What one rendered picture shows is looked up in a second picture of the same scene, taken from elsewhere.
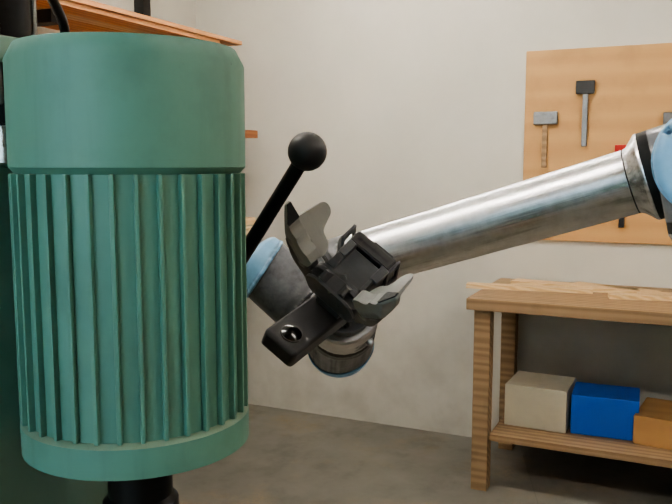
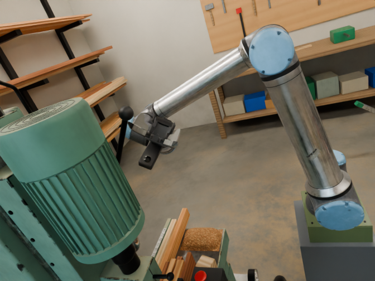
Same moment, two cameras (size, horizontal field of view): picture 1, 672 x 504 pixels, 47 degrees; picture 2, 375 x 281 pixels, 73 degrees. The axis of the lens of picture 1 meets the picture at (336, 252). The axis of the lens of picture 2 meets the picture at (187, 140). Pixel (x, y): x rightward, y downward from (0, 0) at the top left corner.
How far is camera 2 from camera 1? 0.20 m
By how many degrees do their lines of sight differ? 18
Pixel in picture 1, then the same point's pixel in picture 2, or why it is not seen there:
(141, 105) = (53, 149)
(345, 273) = (157, 132)
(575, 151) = (222, 15)
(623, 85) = not seen: outside the picture
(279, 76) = (111, 21)
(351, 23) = not seen: outside the picture
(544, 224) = (219, 82)
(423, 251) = (181, 102)
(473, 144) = (187, 24)
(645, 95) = not seen: outside the picture
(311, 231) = (140, 125)
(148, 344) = (97, 219)
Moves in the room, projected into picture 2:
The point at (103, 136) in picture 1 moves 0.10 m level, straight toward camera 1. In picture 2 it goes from (45, 165) to (39, 192)
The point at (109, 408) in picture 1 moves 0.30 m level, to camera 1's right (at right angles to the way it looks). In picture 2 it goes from (94, 241) to (236, 189)
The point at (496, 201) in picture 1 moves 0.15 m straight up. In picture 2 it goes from (200, 78) to (188, 38)
